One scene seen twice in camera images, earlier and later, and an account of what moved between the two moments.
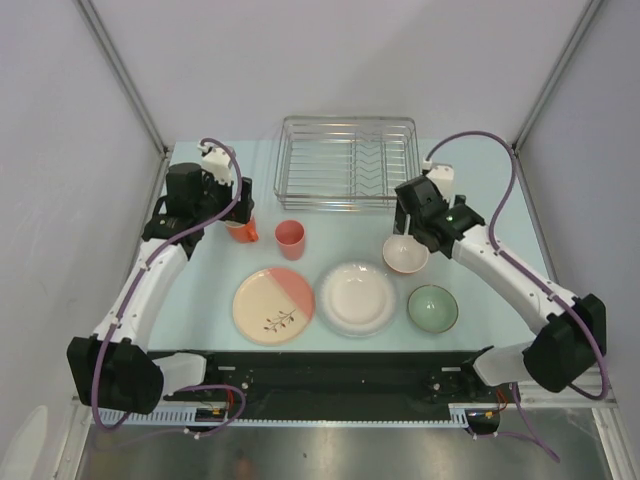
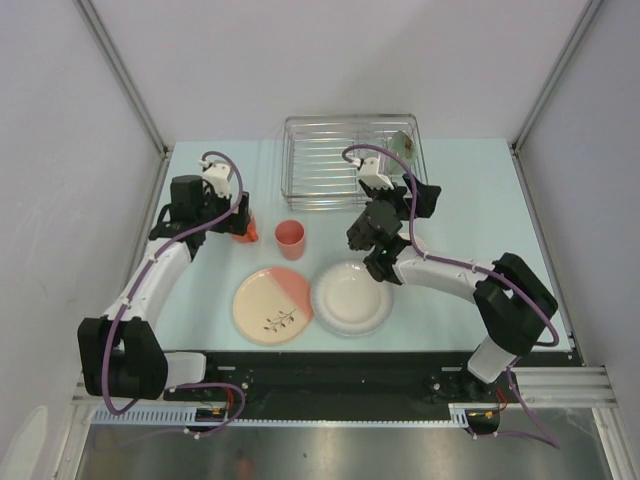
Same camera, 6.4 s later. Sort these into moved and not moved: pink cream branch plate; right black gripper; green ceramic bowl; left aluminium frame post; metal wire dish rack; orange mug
Moved: right black gripper; green ceramic bowl
Not moved: left aluminium frame post; orange mug; pink cream branch plate; metal wire dish rack
